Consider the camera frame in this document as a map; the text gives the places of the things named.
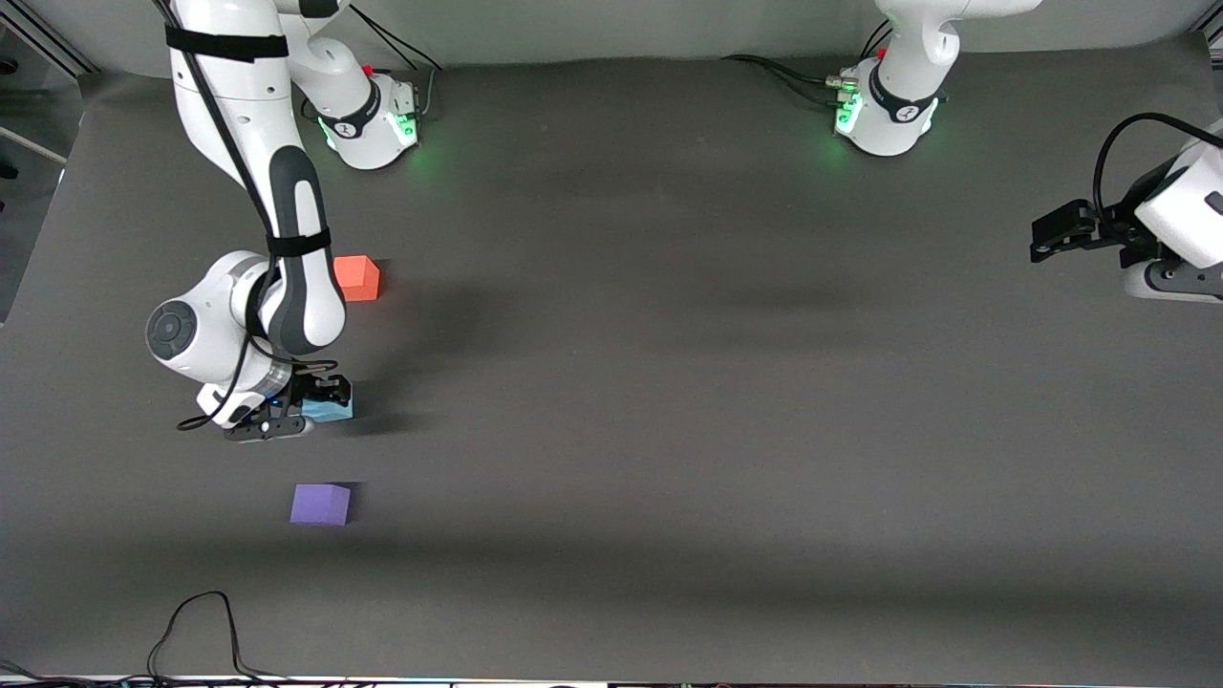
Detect dark grey table mat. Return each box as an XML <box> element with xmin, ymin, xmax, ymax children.
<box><xmin>0</xmin><ymin>33</ymin><xmax>1223</xmax><ymax>685</ymax></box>

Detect orange foam block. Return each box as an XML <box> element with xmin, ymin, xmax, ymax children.
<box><xmin>333</xmin><ymin>255</ymin><xmax>381</xmax><ymax>303</ymax></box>

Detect light blue foam block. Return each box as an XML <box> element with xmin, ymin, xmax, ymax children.
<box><xmin>301</xmin><ymin>379</ymin><xmax>355</xmax><ymax>424</ymax></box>

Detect thin tan rod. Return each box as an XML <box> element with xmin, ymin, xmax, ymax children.
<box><xmin>0</xmin><ymin>125</ymin><xmax>70</xmax><ymax>163</ymax></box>

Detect aluminium frame rail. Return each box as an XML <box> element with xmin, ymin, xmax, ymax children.
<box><xmin>0</xmin><ymin>17</ymin><xmax>98</xmax><ymax>79</ymax></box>

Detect thin black looped cable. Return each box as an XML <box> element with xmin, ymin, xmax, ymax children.
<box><xmin>146</xmin><ymin>591</ymin><xmax>292</xmax><ymax>685</ymax></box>

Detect black arm base cables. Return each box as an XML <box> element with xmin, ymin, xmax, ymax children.
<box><xmin>349</xmin><ymin>5</ymin><xmax>445</xmax><ymax>122</ymax></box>
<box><xmin>719</xmin><ymin>21</ymin><xmax>894</xmax><ymax>108</ymax></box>

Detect purple foam block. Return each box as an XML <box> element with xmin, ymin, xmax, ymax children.
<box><xmin>290</xmin><ymin>484</ymin><xmax>353</xmax><ymax>527</ymax></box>

